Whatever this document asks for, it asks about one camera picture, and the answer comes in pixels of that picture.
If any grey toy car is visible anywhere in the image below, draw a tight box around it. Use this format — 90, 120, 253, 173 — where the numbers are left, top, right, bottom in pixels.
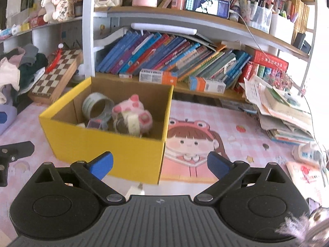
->
86, 118, 109, 130

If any white wristwatch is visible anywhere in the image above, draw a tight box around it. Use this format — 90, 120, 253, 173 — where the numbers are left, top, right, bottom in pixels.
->
113, 111, 141, 137

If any yellow cardboard box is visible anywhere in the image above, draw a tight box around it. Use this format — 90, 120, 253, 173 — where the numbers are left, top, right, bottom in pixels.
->
39, 77, 173, 185

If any small white charger plug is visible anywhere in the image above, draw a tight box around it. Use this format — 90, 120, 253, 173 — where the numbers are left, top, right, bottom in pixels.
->
125, 183, 145, 201

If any clear packing tape roll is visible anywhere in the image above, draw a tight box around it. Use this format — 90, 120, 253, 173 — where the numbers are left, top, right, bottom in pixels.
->
82, 92, 115, 122

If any pink plush paw toy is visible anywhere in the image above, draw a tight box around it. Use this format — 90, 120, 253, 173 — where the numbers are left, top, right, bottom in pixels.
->
112, 94, 153, 137

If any wooden chess board box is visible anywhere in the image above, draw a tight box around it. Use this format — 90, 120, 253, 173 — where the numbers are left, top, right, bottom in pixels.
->
28, 50, 83, 105

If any stack of papers and books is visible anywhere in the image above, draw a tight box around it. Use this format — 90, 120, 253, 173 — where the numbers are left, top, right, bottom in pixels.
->
244, 75, 315, 144

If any pile of clothes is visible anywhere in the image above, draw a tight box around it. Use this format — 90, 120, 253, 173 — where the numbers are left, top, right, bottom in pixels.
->
1, 43, 49, 105

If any red tassel charm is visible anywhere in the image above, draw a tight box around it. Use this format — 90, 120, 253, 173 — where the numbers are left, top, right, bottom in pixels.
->
45, 43, 64, 74

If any orange white medicine box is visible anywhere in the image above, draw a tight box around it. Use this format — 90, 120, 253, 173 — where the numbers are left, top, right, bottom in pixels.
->
139, 69, 178, 86

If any row of leaning books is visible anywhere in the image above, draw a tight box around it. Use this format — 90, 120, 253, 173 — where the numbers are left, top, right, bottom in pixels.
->
95, 28, 292, 91

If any lucky cat figurine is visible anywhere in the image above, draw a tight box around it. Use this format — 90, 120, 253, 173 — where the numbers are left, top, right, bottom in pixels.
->
41, 0, 76, 23

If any smartphone showing video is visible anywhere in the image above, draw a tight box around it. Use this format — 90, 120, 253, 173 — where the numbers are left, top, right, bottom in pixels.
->
185, 0, 230, 19

